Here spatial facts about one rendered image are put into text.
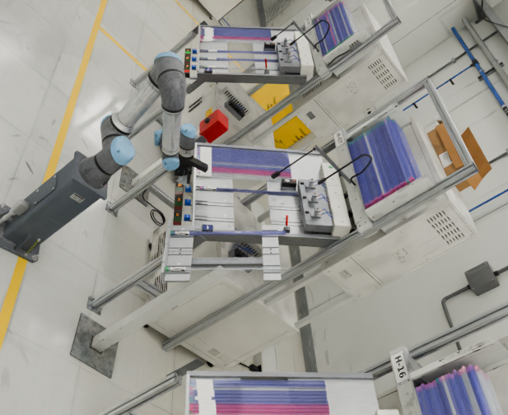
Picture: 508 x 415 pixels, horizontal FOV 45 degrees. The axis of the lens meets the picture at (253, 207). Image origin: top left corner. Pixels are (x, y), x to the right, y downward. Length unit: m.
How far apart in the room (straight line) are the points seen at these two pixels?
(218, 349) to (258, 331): 0.27
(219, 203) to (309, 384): 1.07
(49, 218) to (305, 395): 1.40
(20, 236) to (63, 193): 0.36
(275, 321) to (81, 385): 1.07
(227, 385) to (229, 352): 1.26
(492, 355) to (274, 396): 0.78
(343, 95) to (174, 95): 1.90
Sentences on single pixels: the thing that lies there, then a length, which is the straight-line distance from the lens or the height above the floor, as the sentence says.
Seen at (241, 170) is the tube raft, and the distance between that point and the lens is 3.23.
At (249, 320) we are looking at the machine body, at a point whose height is 0.48.
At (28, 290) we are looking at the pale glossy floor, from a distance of 3.05.
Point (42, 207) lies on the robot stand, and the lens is 2.90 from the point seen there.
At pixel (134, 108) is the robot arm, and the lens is 2.71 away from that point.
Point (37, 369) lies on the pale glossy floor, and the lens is 2.89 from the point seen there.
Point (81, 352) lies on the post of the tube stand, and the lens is 3.07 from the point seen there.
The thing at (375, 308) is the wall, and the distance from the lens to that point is 4.60.
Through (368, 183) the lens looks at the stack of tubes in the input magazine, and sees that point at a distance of 2.97.
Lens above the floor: 2.13
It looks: 24 degrees down
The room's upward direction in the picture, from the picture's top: 57 degrees clockwise
